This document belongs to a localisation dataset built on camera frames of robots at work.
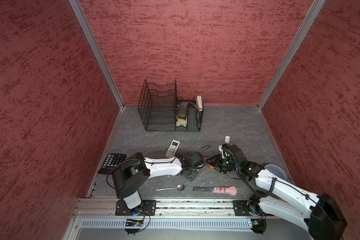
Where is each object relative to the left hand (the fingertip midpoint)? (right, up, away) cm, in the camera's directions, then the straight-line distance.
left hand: (189, 175), depth 86 cm
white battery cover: (+27, +19, +16) cm, 37 cm away
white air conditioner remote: (-11, +14, +9) cm, 19 cm away
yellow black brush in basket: (-5, +33, +21) cm, 39 cm away
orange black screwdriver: (+11, +9, -10) cm, 17 cm away
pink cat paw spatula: (+23, -5, -8) cm, 25 cm away
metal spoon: (-6, -4, -6) cm, 9 cm away
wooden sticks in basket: (+7, +43, +9) cm, 45 cm away
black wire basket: (-21, +40, +24) cm, 52 cm away
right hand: (+9, +8, -7) cm, 14 cm away
